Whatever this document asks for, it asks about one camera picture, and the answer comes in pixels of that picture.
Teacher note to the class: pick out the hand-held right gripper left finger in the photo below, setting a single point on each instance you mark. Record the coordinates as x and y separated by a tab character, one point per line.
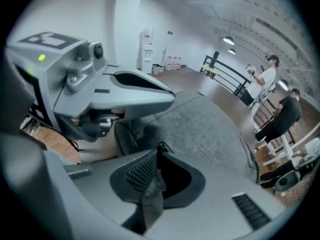
100	184

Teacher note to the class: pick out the white waste bin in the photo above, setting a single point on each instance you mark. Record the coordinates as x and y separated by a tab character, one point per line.
157	69

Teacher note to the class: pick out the grey backpack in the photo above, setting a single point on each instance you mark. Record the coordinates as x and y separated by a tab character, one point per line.
200	134

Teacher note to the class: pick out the clear pink-capped water jug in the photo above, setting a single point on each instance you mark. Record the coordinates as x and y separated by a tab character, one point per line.
179	64
174	64
169	64

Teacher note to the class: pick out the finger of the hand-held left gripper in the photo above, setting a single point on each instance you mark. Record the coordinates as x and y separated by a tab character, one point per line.
140	101

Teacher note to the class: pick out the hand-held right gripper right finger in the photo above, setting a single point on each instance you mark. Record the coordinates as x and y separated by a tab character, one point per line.
217	184

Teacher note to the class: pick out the black wall switch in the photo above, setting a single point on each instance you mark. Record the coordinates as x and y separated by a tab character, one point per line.
170	33

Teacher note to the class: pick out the black office chair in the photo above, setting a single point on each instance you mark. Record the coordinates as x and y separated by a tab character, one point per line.
287	180

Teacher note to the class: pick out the white water dispenser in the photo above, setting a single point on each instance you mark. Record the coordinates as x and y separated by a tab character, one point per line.
146	51

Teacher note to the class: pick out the small yellow wooden table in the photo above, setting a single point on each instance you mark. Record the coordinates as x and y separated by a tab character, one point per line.
207	67

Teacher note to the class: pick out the thin metal pole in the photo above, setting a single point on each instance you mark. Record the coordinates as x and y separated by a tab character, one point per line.
163	57

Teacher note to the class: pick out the white frame table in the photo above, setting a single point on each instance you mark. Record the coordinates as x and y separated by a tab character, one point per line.
287	146

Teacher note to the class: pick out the black metal railing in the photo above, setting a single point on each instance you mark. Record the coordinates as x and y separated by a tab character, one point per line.
225	71

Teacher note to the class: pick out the black pendant lamp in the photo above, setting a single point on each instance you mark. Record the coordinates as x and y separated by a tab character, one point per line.
228	40
231	51
283	84

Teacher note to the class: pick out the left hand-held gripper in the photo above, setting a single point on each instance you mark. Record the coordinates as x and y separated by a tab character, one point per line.
62	66

